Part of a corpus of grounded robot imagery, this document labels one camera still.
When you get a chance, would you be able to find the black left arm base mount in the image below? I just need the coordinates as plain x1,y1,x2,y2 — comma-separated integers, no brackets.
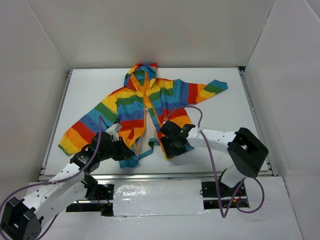
65,184,115,217

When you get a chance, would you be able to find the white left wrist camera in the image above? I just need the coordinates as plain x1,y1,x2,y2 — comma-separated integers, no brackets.
105,123,122,142

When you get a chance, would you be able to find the rainbow striped hooded jacket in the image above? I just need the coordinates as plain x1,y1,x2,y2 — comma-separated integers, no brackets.
58,63,228,169

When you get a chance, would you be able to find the white foil cover sheet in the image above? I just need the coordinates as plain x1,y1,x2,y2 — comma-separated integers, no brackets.
113,179,205,217

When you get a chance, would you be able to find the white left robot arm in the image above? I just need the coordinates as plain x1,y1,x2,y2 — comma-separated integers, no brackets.
0,132,134,240

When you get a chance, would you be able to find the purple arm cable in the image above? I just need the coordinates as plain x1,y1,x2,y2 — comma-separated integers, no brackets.
0,114,113,240
162,106,265,218

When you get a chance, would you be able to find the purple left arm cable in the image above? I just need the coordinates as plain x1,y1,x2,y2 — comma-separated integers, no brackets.
0,114,113,240

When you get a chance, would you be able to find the aluminium table edge rail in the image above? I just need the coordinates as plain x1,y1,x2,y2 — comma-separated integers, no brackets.
37,69,73,182

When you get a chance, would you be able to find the right aluminium table rail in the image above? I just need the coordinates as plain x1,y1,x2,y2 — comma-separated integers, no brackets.
236,66,279,177

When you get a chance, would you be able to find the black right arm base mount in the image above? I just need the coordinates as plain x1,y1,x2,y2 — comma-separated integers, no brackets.
199,181,249,210

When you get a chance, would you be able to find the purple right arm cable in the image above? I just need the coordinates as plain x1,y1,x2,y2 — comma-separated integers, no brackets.
162,106,265,218

